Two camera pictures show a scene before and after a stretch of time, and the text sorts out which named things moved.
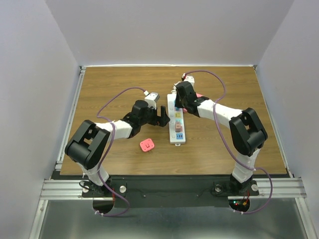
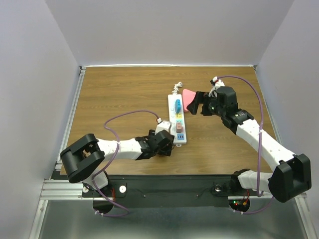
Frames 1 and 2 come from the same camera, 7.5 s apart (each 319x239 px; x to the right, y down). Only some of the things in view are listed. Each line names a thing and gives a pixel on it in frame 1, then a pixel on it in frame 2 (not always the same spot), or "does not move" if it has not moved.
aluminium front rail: x=63 y=189 does not move
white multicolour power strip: x=175 y=114 does not move
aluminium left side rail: x=59 y=164 does not move
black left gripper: x=159 y=121 -> x=166 y=151
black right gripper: x=178 y=104 -> x=200 y=97
